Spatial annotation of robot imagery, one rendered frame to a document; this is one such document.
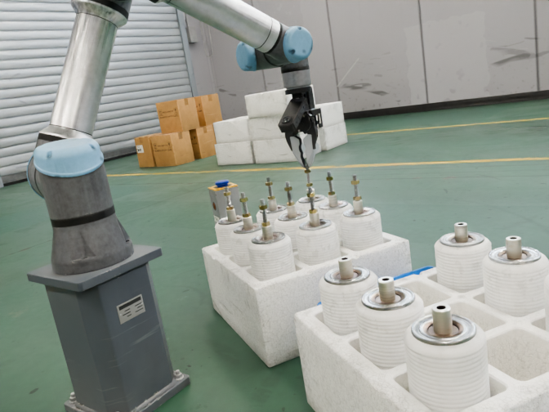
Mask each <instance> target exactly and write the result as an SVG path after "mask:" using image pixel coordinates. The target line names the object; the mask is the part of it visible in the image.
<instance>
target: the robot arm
mask: <svg viewBox="0 0 549 412"><path fill-rule="evenodd" d="M149 1H151V2H153V3H155V4H157V3H160V2H165V3H166V4H168V5H170V6H172V7H175V8H176V9H178V10H180V11H183V12H184V13H186V14H188V15H190V16H193V17H194V18H196V19H198V20H200V21H202V22H203V23H205V24H207V25H210V26H212V27H213V28H215V29H218V30H220V31H221V32H223V33H225V34H228V35H229V36H231V37H233V38H236V39H238V40H239V41H241V42H240V43H239V44H238V46H237V48H236V59H237V62H238V65H239V67H240V69H241V70H243V71H246V72H247V71H253V72H255V71H256V70H262V69H273V68H279V67H280V69H281V74H282V81H283V88H286V90H284V91H285V95H290V94H292V99H291V100H290V101H289V103H288V106H287V108H286V110H285V111H284V113H283V116H282V118H281V119H280V121H279V124H278V127H279V130H280V131H281V132H285V138H286V141H287V143H288V146H289V148H290V150H291V151H292V152H293V154H294V156H295V157H296V159H297V161H298V162H299V164H300V165H301V166H302V167H303V168H304V167H305V165H306V163H307V166H308V168H310V167H311V165H312V163H313V162H314V159H315V154H316V153H317V152H318V151H319V144H318V143H317V139H318V126H317V124H318V125H319V128H321V127H323V120H322V114H321V108H317V109H316V108H315V102H314V96H313V90H312V86H310V85H311V77H310V70H309V62H308V56H309V55H310V54H311V52H312V48H313V39H312V37H311V35H310V32H309V31H308V30H307V29H305V28H304V27H301V26H291V27H287V26H286V25H283V24H281V23H280V22H278V21H277V20H275V19H273V18H271V17H269V16H268V15H266V14H264V13H262V12H261V11H258V10H257V9H256V8H254V7H251V6H249V5H248V4H247V3H245V2H242V1H241V0H149ZM70 5H71V7H72V8H73V9H74V11H75V13H76V16H75V20H74V26H73V29H72V33H71V37H70V40H69V46H68V50H67V53H66V57H65V63H64V67H63V70H62V74H61V77H60V83H59V87H58V90H57V94H56V100H55V104H54V107H53V111H52V114H51V120H50V124H49V126H48V127H46V128H44V129H43V130H41V131H39V134H38V139H37V143H36V146H35V150H34V152H33V155H32V156H31V158H30V159H29V162H28V165H27V178H28V181H29V184H30V186H31V188H32V189H33V191H34V192H35V193H36V194H37V195H39V196H40V197H42V198H43V199H45V202H46V205H47V211H48V213H49V217H50V219H51V225H52V229H53V236H52V247H51V264H52V268H53V271H54V273H56V274H58V275H77V274H82V273H88V272H91V271H98V270H100V269H104V268H106V267H109V266H112V265H115V264H117V263H120V262H122V261H124V260H126V259H127V258H129V257H130V256H131V255H132V254H134V248H133V244H132V240H131V239H130V237H129V235H128V234H127V232H126V231H125V229H124V228H123V225H122V224H121V222H120V221H119V219H118V218H117V215H116V212H115V209H114V202H113V199H112V195H111V192H110V188H109V182H108V178H107V175H106V171H105V165H104V156H103V154H102V152H101V151H100V146H99V144H98V143H97V142H96V141H95V140H93V139H92V133H93V130H94V126H95V122H96V116H97V113H98V109H99V105H100V99H101V96H102V92H103V89H104V85H105V79H106V75H107V72H108V68H109V63H110V58H111V55H112V51H113V48H114V42H115V39H116V34H117V31H118V28H120V27H122V26H124V25H126V24H127V20H128V17H129V13H130V10H131V6H132V0H71V3H70ZM319 114H320V119H321V123H319ZM316 115H317V117H318V121H317V120H316ZM299 132H304V134H307V135H306V136H305V137H304V138H303V143H304V144H303V143H302V141H301V137H300V135H299V134H298V133H299ZM305 152H306V162H305V160H304V157H303V154H304V153H305Z"/></svg>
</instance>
